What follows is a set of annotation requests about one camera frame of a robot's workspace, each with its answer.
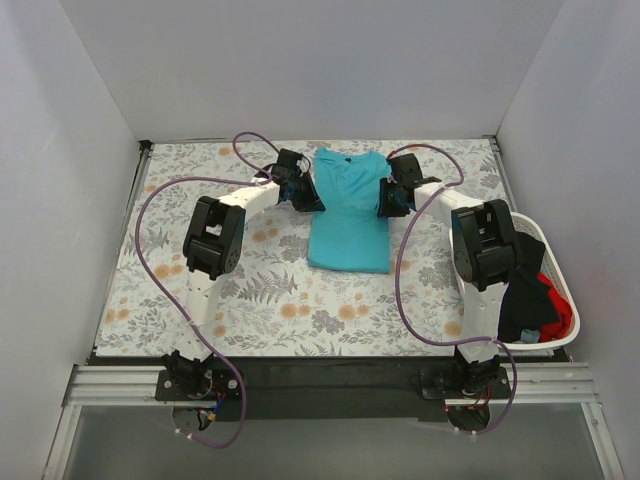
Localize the teal t shirt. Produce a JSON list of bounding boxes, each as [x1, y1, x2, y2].
[[308, 148, 391, 274]]

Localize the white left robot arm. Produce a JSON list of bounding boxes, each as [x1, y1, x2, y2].
[[176, 149, 325, 360]]

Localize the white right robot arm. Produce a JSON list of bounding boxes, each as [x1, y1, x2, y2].
[[378, 153, 522, 398]]

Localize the floral table cloth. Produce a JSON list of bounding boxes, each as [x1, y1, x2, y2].
[[95, 138, 516, 358]]

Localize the white laundry basket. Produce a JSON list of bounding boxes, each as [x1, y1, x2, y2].
[[448, 212, 581, 351]]

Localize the black t shirt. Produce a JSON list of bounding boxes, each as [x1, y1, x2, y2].
[[498, 232, 560, 343]]

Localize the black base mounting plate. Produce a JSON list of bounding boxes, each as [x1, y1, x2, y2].
[[155, 354, 511, 422]]

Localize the red t shirt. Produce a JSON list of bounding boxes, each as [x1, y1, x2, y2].
[[537, 272, 573, 343]]

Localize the aluminium front rail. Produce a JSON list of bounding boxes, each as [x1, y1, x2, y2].
[[42, 362, 624, 479]]

